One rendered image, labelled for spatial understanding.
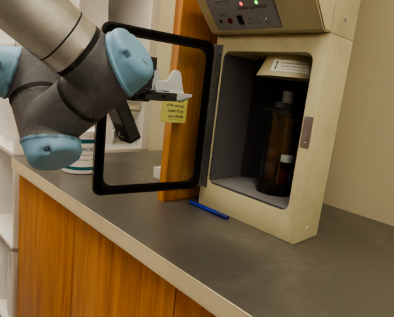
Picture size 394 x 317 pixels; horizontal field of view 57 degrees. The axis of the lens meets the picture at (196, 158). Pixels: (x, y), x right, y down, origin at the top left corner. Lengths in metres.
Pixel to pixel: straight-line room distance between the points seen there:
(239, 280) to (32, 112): 0.44
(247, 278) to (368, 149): 0.68
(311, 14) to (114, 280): 0.75
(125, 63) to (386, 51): 0.93
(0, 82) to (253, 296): 0.51
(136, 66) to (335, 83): 0.54
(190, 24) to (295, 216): 0.56
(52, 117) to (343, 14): 0.63
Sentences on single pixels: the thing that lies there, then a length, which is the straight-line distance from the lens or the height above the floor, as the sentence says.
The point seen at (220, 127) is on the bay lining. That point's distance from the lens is 1.00.
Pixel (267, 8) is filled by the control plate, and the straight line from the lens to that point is 0.85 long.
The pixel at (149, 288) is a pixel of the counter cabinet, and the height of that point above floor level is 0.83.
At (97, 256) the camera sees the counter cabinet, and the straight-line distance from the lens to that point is 1.02.
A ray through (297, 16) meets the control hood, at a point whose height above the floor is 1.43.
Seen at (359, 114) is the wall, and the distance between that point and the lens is 1.25.
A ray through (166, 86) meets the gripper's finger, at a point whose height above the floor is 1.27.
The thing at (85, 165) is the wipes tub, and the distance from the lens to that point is 1.26.
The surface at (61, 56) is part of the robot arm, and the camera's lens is 0.45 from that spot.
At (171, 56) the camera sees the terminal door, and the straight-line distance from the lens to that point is 0.92.
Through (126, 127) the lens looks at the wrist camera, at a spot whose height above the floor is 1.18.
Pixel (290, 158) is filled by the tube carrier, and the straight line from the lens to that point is 0.95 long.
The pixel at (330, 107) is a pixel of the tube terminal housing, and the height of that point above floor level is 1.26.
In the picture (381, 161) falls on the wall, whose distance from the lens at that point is 1.23.
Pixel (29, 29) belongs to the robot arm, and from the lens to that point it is 0.44.
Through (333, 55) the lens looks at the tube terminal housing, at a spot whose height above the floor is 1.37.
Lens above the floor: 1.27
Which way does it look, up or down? 11 degrees down
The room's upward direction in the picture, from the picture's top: 6 degrees clockwise
